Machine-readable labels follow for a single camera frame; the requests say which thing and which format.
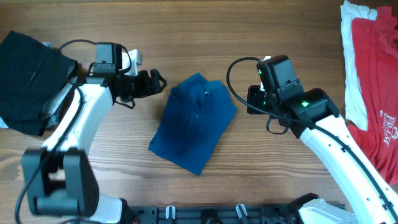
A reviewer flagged grey folded garment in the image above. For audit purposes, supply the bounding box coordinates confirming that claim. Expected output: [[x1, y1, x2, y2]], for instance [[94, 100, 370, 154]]
[[40, 76, 77, 129]]

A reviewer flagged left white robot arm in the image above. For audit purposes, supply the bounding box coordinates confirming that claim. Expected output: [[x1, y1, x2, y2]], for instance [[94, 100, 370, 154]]
[[14, 69, 167, 223]]

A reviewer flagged red t-shirt with print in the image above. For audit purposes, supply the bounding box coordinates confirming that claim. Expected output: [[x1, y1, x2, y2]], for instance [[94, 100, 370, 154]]
[[348, 6, 397, 185]]

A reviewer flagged black folded garment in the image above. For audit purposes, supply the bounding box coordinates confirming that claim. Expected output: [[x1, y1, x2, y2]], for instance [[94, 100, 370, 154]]
[[1, 30, 77, 136]]

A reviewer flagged right black cable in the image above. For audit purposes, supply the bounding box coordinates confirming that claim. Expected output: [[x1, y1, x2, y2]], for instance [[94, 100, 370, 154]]
[[226, 57, 398, 220]]

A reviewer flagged white garment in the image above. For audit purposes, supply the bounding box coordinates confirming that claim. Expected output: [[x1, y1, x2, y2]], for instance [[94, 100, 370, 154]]
[[340, 1, 377, 131]]

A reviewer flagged blue t-shirt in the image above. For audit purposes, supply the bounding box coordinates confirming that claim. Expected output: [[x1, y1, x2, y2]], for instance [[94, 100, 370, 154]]
[[149, 73, 237, 175]]

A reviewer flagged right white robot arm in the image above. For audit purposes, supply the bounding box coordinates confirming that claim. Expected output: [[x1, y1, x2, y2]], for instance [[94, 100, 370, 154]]
[[247, 85, 397, 223]]

